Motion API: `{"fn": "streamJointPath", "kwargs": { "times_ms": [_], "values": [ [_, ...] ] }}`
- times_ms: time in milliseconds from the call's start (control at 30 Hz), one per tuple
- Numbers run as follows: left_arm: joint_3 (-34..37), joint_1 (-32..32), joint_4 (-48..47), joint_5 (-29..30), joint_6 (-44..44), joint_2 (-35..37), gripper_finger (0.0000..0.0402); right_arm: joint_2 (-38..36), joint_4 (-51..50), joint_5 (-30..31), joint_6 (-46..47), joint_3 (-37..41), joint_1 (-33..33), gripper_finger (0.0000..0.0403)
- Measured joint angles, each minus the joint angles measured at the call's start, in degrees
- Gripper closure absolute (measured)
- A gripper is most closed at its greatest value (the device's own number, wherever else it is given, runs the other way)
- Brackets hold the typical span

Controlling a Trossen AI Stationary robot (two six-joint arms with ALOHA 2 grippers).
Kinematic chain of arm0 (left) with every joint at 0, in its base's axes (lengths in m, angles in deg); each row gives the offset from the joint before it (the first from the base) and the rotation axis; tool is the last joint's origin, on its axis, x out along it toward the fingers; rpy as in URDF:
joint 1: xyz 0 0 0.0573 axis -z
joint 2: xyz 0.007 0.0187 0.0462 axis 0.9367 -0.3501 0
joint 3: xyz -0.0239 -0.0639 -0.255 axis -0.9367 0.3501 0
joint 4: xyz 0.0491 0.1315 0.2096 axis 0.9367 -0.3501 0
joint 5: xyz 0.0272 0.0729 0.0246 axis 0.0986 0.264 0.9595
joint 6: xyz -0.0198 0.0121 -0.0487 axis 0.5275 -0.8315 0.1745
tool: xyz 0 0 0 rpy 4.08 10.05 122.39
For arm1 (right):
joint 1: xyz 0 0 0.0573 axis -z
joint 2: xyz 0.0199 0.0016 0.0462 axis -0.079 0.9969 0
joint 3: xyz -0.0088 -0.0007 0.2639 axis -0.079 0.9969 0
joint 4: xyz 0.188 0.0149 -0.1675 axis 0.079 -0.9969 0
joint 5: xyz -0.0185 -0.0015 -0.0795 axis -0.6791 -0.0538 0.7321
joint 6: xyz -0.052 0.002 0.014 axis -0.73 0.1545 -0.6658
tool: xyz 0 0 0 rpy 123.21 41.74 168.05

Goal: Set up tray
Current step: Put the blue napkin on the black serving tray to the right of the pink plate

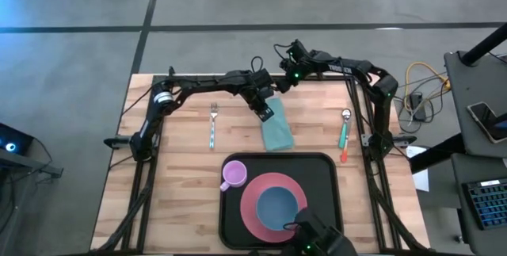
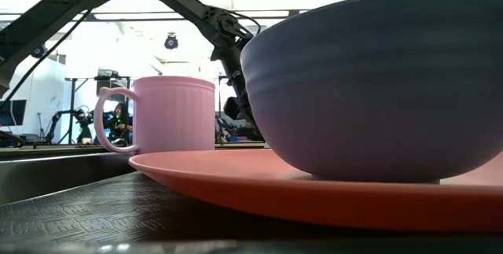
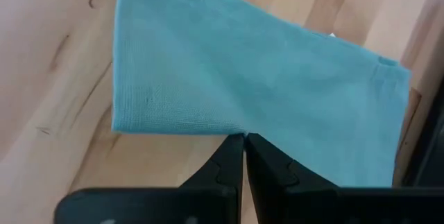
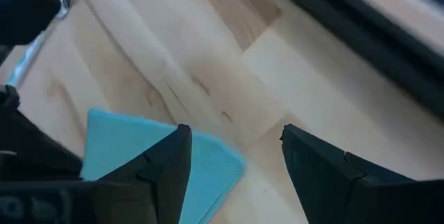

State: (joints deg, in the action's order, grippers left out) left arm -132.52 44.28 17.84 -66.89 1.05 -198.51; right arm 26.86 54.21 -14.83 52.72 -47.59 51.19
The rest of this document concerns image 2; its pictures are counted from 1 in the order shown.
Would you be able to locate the pink ribbed mug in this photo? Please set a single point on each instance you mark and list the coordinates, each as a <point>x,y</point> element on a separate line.
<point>173,116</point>

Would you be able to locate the pink round plate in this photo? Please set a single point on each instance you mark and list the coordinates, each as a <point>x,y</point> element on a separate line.
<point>236,183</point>

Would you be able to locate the blue bowl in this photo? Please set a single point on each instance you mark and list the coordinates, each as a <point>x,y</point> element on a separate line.
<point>373,89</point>

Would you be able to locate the black plastic tray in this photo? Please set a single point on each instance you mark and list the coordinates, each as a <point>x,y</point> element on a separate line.
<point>78,214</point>

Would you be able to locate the black background robot arm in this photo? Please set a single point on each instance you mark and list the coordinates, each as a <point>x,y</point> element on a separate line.
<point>80,118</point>

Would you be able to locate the person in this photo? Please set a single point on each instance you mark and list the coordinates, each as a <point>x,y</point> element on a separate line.
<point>120,122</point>
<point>232,108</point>

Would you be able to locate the black overhead beam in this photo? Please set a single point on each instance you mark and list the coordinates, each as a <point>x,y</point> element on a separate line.
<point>271,12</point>

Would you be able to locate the dark monitor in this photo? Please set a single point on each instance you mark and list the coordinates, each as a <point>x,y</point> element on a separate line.
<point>12,112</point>

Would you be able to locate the black ceiling camera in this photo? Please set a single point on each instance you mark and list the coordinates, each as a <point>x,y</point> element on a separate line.
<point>171,42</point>
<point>38,51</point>

